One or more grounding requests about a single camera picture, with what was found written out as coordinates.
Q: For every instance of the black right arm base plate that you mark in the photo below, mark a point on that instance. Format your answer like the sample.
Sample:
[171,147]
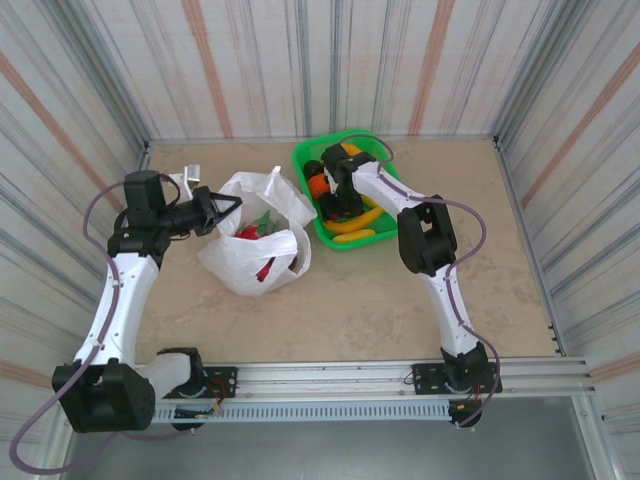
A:
[425,377]

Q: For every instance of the grey metal panel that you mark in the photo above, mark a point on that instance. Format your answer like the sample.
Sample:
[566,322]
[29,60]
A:
[325,450]

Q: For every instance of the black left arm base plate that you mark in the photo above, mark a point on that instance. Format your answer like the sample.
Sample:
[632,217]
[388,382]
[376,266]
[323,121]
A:
[222,377]

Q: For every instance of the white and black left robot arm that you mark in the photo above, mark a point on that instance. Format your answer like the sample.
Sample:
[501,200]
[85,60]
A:
[120,310]

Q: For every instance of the aluminium mounting rail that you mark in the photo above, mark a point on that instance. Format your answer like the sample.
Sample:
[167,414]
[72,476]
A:
[325,377]

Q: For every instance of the small yellow fake banana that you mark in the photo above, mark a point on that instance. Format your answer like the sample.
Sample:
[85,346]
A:
[355,236]

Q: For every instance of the red fake chili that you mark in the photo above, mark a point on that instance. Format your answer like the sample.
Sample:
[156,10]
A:
[265,271]

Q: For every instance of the white plastic bag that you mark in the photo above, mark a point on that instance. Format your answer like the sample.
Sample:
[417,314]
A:
[235,255]

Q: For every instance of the red fake strawberry green leaves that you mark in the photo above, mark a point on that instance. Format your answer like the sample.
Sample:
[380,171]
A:
[248,233]

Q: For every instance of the green plastic basket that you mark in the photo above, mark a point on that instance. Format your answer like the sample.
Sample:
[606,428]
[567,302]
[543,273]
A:
[299,165]

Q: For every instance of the red-orange fake orange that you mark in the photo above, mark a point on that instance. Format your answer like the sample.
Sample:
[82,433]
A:
[317,186]

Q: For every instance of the orange-yellow fake banana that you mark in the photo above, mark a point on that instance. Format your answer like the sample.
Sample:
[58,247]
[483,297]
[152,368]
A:
[365,217]

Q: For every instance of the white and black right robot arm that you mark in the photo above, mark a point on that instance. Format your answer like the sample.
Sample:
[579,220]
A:
[450,310]

